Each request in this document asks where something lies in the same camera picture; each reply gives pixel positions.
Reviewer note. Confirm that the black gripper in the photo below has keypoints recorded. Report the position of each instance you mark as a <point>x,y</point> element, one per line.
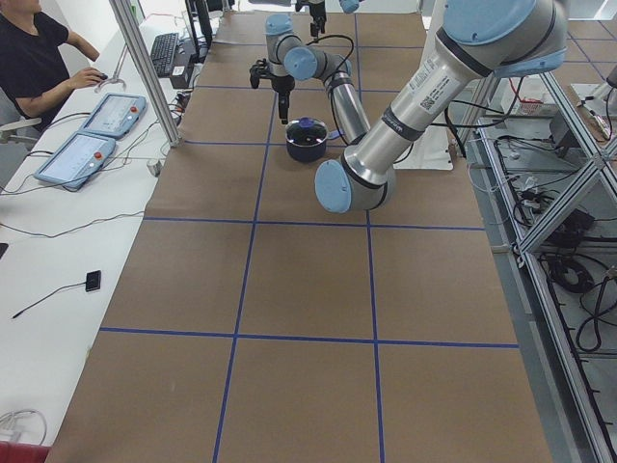
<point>282,85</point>

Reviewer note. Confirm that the glass pot lid blue knob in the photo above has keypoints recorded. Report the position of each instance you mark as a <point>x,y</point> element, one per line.
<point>306,132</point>

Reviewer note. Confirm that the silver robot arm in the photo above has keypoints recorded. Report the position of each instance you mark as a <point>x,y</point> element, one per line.
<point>476,39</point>
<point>318,14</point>

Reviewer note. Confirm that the dark blue saucepan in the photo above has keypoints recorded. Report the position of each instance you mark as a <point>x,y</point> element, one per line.
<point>310,154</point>

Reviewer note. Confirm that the black monitor stand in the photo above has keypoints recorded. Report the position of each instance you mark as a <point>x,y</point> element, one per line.
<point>200,28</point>

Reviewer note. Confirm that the black keyboard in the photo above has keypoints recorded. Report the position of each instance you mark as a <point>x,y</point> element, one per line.
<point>162,53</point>

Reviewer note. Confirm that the upper blue teach pendant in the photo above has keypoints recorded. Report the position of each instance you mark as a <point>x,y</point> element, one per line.
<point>115,115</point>

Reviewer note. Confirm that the blue teach pendant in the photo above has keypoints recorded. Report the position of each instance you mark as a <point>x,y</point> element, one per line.
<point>82,155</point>
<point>115,115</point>

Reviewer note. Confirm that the lower blue teach pendant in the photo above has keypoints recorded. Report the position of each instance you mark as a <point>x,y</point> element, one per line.
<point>82,155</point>

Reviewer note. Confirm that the person in black shirt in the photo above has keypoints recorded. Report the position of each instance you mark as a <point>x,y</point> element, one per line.
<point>34,75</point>

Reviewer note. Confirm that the small black pad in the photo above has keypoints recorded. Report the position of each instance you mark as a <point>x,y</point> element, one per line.
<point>93,280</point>

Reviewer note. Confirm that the aluminium equipment rack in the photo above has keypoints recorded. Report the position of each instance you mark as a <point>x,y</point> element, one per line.
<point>545,175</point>

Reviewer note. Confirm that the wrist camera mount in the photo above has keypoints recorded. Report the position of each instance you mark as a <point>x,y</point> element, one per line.
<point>259,71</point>

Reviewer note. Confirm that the aluminium frame post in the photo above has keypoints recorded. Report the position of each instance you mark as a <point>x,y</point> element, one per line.
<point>131,33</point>

